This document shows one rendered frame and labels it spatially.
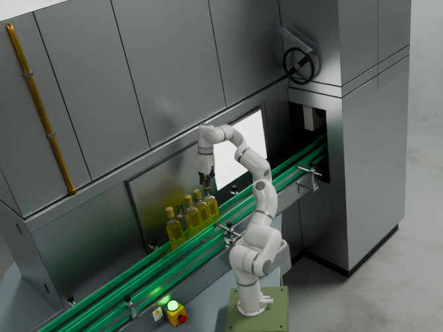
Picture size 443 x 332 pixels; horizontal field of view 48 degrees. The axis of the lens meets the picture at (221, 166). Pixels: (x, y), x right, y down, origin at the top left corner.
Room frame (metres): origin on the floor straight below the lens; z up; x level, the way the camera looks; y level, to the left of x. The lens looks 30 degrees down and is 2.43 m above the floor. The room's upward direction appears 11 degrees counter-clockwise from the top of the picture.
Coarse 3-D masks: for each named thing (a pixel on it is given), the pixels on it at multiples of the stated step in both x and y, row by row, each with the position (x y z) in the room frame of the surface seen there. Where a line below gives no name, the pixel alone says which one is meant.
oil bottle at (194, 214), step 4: (188, 212) 1.95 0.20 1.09; (192, 212) 1.95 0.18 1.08; (196, 212) 1.96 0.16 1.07; (192, 216) 1.94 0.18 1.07; (196, 216) 1.95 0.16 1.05; (192, 220) 1.94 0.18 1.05; (196, 220) 1.95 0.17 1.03; (200, 220) 1.97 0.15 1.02; (192, 224) 1.94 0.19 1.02; (196, 224) 1.95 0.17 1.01; (200, 224) 1.96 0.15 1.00; (196, 228) 1.94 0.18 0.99; (200, 228) 1.96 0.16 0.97; (196, 232) 1.94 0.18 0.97
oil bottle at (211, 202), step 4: (212, 196) 2.04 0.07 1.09; (204, 200) 2.03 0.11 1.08; (208, 200) 2.02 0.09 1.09; (212, 200) 2.02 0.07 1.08; (216, 200) 2.04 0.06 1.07; (208, 204) 2.01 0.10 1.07; (212, 204) 2.02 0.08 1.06; (216, 204) 2.03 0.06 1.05; (208, 208) 2.01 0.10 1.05; (212, 208) 2.01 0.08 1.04; (216, 208) 2.03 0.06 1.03; (212, 212) 2.01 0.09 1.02; (216, 212) 2.02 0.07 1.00; (212, 216) 2.01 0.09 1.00; (216, 216) 2.02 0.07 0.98; (212, 220) 2.00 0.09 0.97
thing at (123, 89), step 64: (0, 0) 2.28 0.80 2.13; (64, 0) 1.96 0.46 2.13; (128, 0) 2.11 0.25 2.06; (192, 0) 2.31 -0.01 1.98; (256, 0) 2.57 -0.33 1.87; (0, 64) 1.75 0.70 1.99; (64, 64) 1.89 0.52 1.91; (128, 64) 2.06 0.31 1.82; (192, 64) 2.27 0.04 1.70; (256, 64) 2.53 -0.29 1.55; (0, 128) 1.70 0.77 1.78; (64, 128) 1.84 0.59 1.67; (128, 128) 2.01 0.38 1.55; (192, 128) 2.21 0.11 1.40; (320, 128) 2.84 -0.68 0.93; (0, 192) 1.81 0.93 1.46; (64, 192) 1.78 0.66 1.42; (128, 192) 1.96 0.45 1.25; (64, 256) 1.72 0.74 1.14; (128, 256) 1.89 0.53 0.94
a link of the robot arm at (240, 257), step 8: (232, 248) 1.55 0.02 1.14; (240, 248) 1.53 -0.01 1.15; (248, 248) 1.53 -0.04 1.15; (232, 256) 1.52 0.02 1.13; (240, 256) 1.50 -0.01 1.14; (248, 256) 1.48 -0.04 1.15; (232, 264) 1.51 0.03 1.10; (240, 264) 1.48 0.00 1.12; (248, 264) 1.46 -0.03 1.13; (240, 272) 1.50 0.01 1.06; (248, 272) 1.47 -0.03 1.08; (240, 280) 1.49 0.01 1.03; (248, 280) 1.49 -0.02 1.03; (256, 280) 1.50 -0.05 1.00
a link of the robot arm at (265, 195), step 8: (256, 184) 1.73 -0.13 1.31; (264, 184) 1.71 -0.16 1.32; (256, 192) 1.70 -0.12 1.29; (264, 192) 1.68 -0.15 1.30; (272, 192) 1.68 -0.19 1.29; (256, 200) 1.74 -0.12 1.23; (264, 200) 1.67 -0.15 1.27; (272, 200) 1.66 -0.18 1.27; (256, 208) 1.67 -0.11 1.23; (264, 208) 1.65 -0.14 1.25; (272, 208) 1.65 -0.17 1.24; (272, 216) 1.63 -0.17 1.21
